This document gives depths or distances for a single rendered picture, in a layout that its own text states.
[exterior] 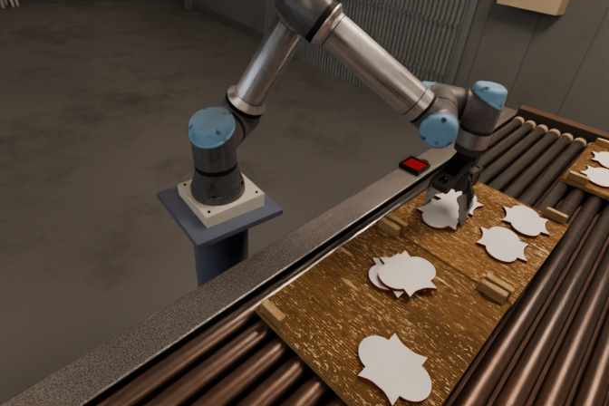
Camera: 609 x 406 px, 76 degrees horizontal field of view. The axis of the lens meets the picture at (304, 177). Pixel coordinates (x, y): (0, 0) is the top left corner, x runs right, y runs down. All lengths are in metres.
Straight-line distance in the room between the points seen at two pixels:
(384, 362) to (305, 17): 0.65
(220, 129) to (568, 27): 2.98
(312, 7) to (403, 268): 0.57
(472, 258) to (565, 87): 2.70
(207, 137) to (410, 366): 0.66
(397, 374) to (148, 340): 0.45
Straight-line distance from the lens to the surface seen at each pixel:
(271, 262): 0.92
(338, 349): 0.77
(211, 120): 1.01
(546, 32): 3.62
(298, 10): 0.81
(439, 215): 1.10
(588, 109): 3.59
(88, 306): 2.15
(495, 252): 1.06
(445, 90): 0.95
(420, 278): 0.90
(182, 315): 0.84
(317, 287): 0.85
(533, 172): 1.55
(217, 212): 1.06
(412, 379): 0.76
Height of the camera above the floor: 1.58
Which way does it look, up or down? 34 degrees down
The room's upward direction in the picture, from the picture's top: 6 degrees clockwise
